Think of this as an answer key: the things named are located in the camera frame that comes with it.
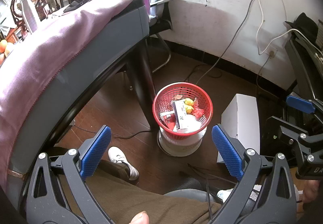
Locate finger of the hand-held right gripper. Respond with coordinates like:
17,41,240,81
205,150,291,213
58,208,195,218
286,95,323,115
266,116,307,154

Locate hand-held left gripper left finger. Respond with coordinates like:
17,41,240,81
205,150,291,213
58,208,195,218
26,125,113,224

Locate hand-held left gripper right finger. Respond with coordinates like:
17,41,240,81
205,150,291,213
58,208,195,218
209,124,297,224

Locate white tissue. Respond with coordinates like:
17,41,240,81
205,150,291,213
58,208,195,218
185,114,202,131

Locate white printed packet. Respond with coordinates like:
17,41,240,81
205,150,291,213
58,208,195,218
171,101,189,131

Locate yellow fringed wrapper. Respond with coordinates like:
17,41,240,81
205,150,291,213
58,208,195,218
182,98,196,114

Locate red snack wrapper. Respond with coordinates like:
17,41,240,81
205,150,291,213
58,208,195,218
159,110,177,130

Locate red mesh waste basket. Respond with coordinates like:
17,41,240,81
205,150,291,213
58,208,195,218
152,82,214,137

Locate person's right hand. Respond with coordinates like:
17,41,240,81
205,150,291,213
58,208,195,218
301,179,323,204

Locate person's left hand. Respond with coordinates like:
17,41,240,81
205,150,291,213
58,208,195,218
130,211,150,224

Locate white sneaker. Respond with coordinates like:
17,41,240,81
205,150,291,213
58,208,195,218
217,187,236,202
108,147,140,180

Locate white cardboard box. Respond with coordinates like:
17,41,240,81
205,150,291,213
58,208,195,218
216,93,261,164

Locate black metal stand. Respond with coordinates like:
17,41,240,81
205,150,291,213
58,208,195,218
284,35,323,103

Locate white bucket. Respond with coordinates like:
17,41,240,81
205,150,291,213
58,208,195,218
157,126,208,157

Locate brown trousers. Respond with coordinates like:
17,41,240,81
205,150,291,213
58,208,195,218
61,160,222,224

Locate black hat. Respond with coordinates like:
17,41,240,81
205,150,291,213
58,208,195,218
285,12,319,41

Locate grey table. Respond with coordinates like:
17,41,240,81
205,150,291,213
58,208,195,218
10,0,158,212

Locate purple tablecloth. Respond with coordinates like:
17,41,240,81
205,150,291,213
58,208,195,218
0,0,149,190

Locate black flat device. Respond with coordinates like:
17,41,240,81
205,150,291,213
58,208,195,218
63,0,101,13

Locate round framed embroidery screen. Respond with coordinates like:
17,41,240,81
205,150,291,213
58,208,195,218
10,0,55,29

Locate black floor cable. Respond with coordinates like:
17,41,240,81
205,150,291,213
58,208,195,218
73,126,152,139

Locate white cable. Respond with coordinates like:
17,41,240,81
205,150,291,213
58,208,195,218
249,0,293,56

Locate grey power cable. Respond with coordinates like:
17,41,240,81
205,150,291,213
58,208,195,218
197,0,265,84

